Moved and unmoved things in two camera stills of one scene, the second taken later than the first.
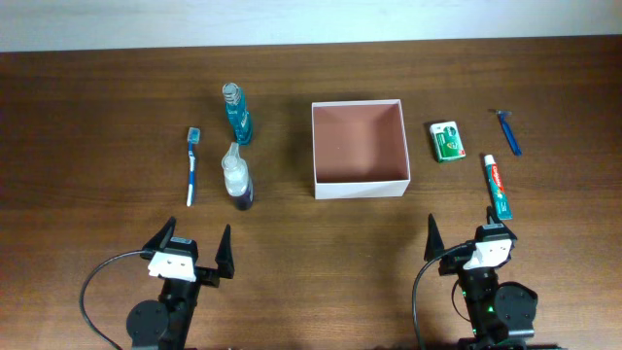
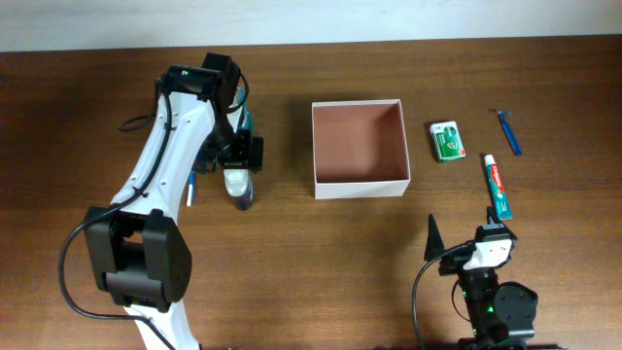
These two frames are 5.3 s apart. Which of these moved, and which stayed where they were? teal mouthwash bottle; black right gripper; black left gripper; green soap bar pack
Moved: black left gripper
Stayed: green soap bar pack; black right gripper; teal mouthwash bottle
